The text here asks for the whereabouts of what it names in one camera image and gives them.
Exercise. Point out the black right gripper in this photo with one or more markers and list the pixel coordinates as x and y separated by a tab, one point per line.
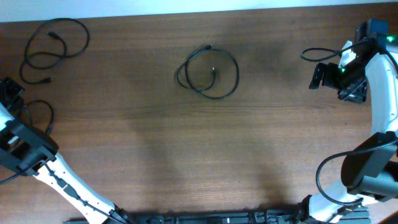
354	93

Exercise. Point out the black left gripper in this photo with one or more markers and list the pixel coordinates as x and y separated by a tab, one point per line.
15	93

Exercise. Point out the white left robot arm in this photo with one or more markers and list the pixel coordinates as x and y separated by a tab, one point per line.
29	151

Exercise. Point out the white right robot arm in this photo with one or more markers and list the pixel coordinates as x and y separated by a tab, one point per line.
349	181

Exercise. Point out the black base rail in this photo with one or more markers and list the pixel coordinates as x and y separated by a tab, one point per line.
214	217

